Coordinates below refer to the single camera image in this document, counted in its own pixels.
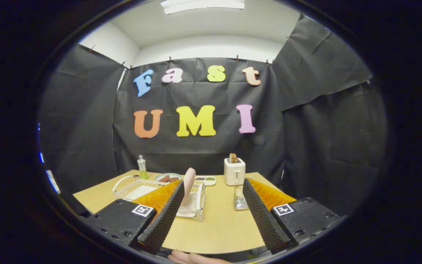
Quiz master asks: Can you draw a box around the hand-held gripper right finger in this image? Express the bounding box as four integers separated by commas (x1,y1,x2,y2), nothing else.
242,178,341,254

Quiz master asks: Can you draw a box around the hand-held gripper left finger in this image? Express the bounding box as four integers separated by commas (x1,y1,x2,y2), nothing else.
81,179,186,255

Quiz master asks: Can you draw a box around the metal wire basket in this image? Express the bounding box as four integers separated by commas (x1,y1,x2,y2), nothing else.
234,186,250,211

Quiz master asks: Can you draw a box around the white wire dish rack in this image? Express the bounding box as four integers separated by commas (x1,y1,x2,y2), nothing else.
112,175,206,223

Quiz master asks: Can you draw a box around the pink plate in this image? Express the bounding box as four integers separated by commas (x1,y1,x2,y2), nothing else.
182,168,197,206

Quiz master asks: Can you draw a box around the pale green plate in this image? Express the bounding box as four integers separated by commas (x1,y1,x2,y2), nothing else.
155,173,182,183

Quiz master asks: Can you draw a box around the white toaster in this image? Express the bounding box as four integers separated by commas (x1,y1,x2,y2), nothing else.
224,158,246,186

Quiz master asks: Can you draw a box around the green labelled bottle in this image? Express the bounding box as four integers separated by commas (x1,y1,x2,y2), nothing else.
137,155,149,180

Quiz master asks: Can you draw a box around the black backdrop cloth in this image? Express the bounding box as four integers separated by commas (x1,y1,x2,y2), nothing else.
39,15,387,217

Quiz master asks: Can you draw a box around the white object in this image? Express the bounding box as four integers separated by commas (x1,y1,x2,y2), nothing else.
46,170,61,194

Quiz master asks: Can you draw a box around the ceiling light panel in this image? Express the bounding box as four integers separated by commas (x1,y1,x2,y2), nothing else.
160,0,245,15

